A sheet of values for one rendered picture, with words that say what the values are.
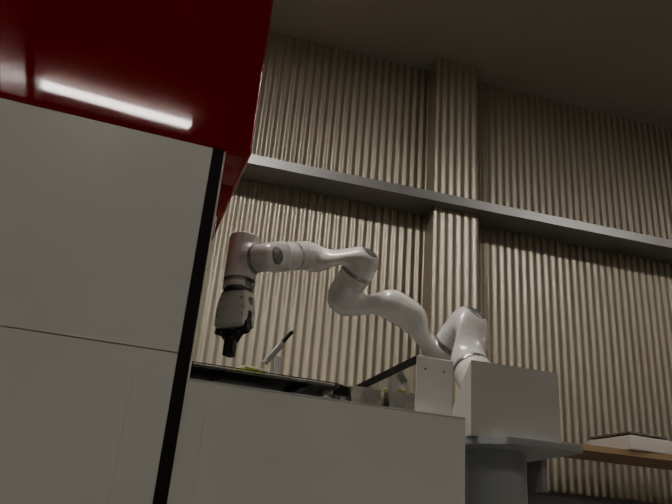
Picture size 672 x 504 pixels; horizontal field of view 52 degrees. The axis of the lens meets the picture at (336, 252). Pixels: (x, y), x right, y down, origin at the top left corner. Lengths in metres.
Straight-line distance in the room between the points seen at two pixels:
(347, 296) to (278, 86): 2.58
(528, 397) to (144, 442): 1.09
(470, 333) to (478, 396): 0.36
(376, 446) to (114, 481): 0.56
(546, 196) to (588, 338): 0.99
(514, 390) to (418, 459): 0.48
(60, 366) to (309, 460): 0.53
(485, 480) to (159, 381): 0.98
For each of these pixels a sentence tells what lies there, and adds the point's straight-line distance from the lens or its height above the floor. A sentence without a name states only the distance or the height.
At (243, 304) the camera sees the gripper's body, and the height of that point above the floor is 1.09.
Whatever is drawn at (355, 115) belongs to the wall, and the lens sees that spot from 4.55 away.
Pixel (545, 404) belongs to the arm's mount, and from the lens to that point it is 1.93.
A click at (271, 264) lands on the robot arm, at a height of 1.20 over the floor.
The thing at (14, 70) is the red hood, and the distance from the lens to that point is 1.39.
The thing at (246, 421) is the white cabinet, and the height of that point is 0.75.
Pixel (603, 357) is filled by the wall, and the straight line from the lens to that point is 4.66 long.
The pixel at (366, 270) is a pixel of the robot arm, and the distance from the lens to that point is 2.11.
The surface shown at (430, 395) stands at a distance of 1.60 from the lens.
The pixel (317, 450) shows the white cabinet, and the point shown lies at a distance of 1.42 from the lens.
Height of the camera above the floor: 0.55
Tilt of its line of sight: 23 degrees up
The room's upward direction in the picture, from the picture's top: 5 degrees clockwise
